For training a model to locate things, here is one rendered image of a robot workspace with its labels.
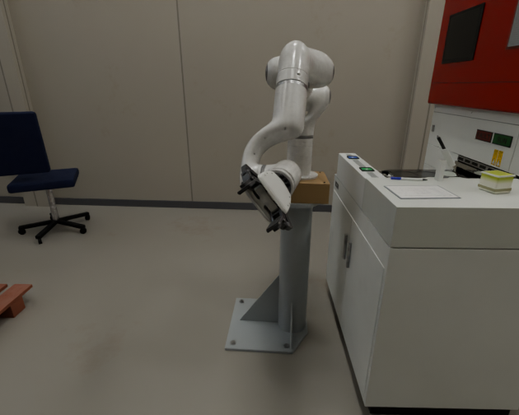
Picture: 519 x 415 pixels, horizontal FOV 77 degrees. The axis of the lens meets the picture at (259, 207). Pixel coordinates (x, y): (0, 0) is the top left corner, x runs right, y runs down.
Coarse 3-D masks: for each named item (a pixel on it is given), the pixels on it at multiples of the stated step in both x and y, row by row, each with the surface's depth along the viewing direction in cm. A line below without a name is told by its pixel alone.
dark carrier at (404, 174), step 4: (392, 172) 169; (396, 172) 169; (400, 172) 169; (404, 172) 169; (408, 172) 169; (412, 172) 169; (416, 172) 169; (420, 172) 169; (424, 172) 169; (428, 172) 169; (432, 172) 169; (400, 176) 161; (404, 176) 161; (408, 176) 161; (412, 176) 161; (416, 176) 161; (420, 176) 161; (424, 176) 161; (428, 176) 161; (432, 176) 161; (444, 176) 161; (448, 176) 161; (452, 176) 161; (456, 176) 161; (460, 176) 161; (464, 176) 161
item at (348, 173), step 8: (344, 160) 172; (352, 160) 169; (360, 160) 169; (344, 168) 172; (352, 168) 157; (344, 176) 172; (352, 176) 157; (360, 176) 143; (368, 176) 139; (376, 176) 140; (384, 176) 139; (344, 184) 172; (352, 184) 157; (360, 184) 143; (352, 192) 157; (360, 192) 143; (360, 200) 143
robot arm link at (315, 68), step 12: (288, 48) 89; (300, 48) 89; (288, 60) 88; (300, 60) 88; (312, 60) 96; (324, 60) 101; (288, 72) 87; (300, 72) 87; (312, 72) 98; (324, 72) 101; (276, 84) 90; (312, 84) 105; (324, 84) 104
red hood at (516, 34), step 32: (448, 0) 178; (480, 0) 151; (512, 0) 131; (448, 32) 176; (480, 32) 150; (512, 32) 130; (448, 64) 177; (480, 64) 150; (512, 64) 131; (448, 96) 177; (480, 96) 150; (512, 96) 130
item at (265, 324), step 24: (288, 216) 159; (288, 240) 164; (288, 264) 168; (288, 288) 173; (240, 312) 200; (264, 312) 190; (288, 312) 178; (240, 336) 181; (264, 336) 181; (288, 336) 181
